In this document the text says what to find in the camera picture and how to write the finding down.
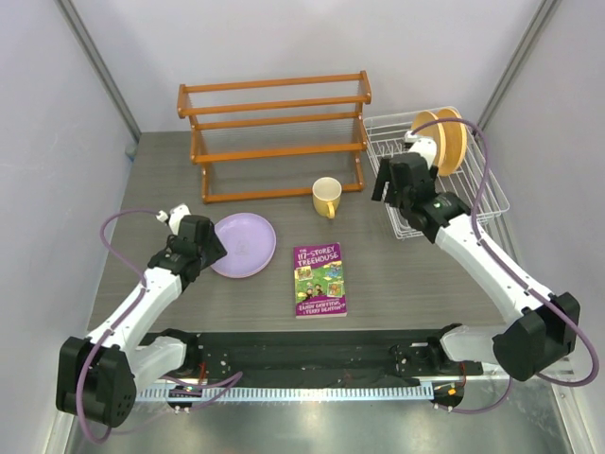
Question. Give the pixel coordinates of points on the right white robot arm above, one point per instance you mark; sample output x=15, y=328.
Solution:
x=540, y=324

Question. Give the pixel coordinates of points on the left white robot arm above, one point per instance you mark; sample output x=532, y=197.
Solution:
x=100, y=374

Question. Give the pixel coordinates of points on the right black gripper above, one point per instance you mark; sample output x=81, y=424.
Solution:
x=384, y=177

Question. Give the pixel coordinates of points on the orange wooden shelf rack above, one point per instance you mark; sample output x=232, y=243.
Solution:
x=272, y=129

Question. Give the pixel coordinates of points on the yellow mug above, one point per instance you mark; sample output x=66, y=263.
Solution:
x=326, y=194

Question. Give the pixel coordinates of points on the white wire dish rack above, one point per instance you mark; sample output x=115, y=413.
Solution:
x=386, y=135

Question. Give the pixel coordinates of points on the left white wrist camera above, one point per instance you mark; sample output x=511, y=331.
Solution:
x=173, y=218

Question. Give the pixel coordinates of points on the white slotted cable duct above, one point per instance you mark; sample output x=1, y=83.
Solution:
x=165, y=392

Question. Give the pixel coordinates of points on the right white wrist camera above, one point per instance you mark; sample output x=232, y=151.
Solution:
x=425, y=146

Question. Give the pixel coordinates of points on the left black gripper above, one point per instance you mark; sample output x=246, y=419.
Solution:
x=215, y=250

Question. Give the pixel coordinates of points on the yellow plate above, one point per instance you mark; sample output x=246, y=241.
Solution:
x=456, y=137
x=423, y=124

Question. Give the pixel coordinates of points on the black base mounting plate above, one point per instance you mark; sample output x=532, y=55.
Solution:
x=322, y=359

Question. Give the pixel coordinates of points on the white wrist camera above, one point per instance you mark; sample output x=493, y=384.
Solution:
x=173, y=218
x=425, y=146

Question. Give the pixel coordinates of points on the purple treehouse book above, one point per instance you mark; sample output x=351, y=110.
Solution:
x=319, y=285

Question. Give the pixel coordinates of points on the purple plate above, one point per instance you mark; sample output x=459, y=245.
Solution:
x=250, y=242

